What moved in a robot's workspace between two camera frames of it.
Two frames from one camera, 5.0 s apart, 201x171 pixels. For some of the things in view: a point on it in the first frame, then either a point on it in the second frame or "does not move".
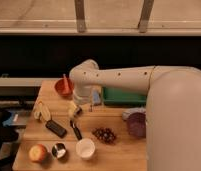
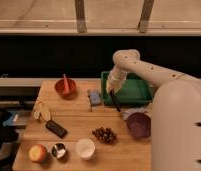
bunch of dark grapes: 106,134 does not move
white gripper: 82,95 -> 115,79
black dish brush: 73,124 -> 112,93
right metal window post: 145,16 does not move
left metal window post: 80,15 does not move
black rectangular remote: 56,129 does not move
